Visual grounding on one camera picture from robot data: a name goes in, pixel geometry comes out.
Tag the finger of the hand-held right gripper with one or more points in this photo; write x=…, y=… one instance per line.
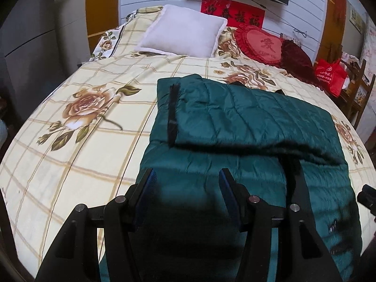
x=367, y=196

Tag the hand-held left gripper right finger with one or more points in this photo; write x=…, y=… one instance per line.
x=230, y=195

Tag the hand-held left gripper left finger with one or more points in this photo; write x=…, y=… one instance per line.
x=145, y=194

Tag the green puffer jacket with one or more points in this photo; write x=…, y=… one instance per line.
x=249, y=117

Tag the bed with floral checked blanket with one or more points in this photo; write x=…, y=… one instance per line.
x=88, y=167

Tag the wooden chair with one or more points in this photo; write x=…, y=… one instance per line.
x=359, y=94

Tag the red shopping bag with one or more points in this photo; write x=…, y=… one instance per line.
x=330, y=76

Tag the dark red velvet cushion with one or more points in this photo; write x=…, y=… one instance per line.
x=296, y=58

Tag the red heart-shaped cushion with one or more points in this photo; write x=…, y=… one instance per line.
x=261, y=44

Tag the white pillow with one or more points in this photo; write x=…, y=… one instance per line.
x=182, y=30

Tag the grey wardrobe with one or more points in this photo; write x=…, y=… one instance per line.
x=35, y=29

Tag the red wall poster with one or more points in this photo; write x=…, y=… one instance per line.
x=232, y=13

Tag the orange wooden wall panel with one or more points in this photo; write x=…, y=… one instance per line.
x=102, y=8
x=333, y=14

